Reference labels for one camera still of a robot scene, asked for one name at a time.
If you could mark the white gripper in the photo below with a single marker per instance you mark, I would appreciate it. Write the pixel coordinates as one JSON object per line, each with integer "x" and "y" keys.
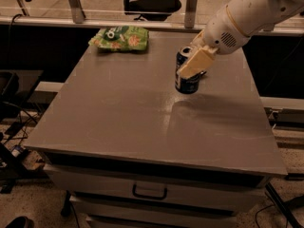
{"x": 222, "y": 35}

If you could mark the blue pepsi can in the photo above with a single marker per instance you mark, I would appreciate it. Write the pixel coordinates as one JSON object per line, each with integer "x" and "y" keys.
{"x": 185, "y": 86}

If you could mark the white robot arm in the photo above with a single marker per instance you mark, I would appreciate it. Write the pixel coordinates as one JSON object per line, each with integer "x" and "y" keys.
{"x": 253, "y": 16}

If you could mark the black office chair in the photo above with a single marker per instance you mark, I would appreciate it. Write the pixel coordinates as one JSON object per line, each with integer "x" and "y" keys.
{"x": 151, "y": 10}

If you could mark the green chip bag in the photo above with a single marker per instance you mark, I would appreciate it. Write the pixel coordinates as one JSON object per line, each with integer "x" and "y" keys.
{"x": 123, "y": 38}

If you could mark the grey drawer cabinet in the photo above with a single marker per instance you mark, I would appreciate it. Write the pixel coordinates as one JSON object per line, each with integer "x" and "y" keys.
{"x": 118, "y": 121}

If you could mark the metal railing frame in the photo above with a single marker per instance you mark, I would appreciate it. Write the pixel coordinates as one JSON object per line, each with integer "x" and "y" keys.
{"x": 192, "y": 16}

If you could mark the black drawer handle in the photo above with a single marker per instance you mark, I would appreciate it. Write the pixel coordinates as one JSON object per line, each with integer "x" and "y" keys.
{"x": 142, "y": 192}

